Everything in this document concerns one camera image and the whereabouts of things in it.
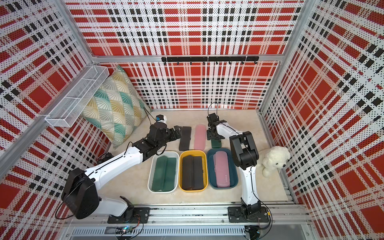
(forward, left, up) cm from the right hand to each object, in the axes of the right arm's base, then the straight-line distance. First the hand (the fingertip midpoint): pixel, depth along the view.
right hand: (217, 134), depth 103 cm
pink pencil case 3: (-23, +3, 0) cm, 23 cm away
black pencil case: (-28, +13, 0) cm, 31 cm away
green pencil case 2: (-7, +1, -1) cm, 7 cm away
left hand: (-9, +24, +18) cm, 31 cm away
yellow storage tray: (-16, +15, +3) cm, 22 cm away
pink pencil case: (0, +12, -3) cm, 12 cm away
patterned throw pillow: (+4, +61, +23) cm, 66 cm away
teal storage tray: (-30, -8, -1) cm, 31 cm away
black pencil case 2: (-27, +19, +1) cm, 33 cm away
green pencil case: (-28, +35, +2) cm, 45 cm away
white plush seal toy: (-26, -27, +16) cm, 41 cm away
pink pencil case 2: (-25, -1, +1) cm, 26 cm away
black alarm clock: (-20, +67, +7) cm, 70 cm away
